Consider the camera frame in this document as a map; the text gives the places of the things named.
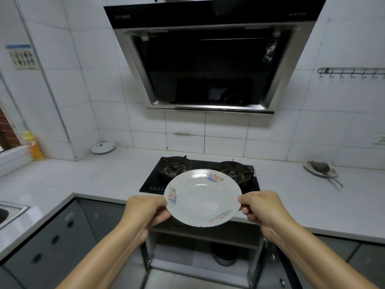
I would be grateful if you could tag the person's left hand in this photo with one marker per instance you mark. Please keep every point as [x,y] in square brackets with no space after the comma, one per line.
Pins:
[141,216]

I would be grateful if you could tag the person's right hand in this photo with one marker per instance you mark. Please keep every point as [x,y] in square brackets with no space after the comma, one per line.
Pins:
[264,210]

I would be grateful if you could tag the glass cabinet door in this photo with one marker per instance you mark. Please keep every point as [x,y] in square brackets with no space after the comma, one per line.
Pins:
[267,270]
[145,261]

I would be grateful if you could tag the white floral plate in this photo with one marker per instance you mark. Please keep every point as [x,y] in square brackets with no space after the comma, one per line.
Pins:
[201,201]

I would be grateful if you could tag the grey kitchen cabinet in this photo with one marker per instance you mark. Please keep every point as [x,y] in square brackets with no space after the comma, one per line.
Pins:
[204,234]

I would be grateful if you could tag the person's left forearm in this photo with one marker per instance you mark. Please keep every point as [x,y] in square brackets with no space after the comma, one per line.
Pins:
[99,261]

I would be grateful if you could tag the person's right forearm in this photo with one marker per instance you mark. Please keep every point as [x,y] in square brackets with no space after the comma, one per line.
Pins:
[315,264]

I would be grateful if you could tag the white countertop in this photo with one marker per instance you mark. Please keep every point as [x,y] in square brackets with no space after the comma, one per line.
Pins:
[90,174]

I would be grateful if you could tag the row of grey cabinet doors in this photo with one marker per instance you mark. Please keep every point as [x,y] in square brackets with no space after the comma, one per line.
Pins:
[60,237]

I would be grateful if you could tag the black glass gas stove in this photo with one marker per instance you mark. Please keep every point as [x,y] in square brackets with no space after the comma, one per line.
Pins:
[153,180]

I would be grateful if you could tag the black iron burner grate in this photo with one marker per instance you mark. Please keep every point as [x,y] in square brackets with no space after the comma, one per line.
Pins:
[234,173]
[174,168]

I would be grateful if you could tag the black cooking pot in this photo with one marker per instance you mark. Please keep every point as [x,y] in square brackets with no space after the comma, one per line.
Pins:
[225,255]

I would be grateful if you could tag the metal spatula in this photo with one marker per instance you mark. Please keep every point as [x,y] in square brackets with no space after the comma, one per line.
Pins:
[321,167]

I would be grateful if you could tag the small white round dish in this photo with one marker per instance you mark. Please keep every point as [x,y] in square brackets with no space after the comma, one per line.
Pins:
[103,148]

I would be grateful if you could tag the white dish with red pattern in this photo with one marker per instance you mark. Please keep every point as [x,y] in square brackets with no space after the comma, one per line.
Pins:
[333,171]

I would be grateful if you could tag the yellow bottle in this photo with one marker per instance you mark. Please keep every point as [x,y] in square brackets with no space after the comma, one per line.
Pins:
[35,148]

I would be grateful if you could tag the stainless steel sink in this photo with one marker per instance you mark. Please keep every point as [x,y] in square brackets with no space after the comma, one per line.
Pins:
[15,212]

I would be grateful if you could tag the black steel range hood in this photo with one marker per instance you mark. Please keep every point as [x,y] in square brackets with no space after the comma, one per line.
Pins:
[210,57]

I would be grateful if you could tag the white wall socket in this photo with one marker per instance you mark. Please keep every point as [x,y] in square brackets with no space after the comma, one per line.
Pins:
[379,139]

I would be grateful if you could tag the white window frame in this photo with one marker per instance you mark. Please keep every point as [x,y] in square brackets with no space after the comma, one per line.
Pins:
[12,159]

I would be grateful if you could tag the metal hook rail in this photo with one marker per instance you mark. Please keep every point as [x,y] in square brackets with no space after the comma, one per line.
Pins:
[346,69]

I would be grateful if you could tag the blue white wall poster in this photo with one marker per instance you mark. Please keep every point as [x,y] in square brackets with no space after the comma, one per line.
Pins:
[24,58]

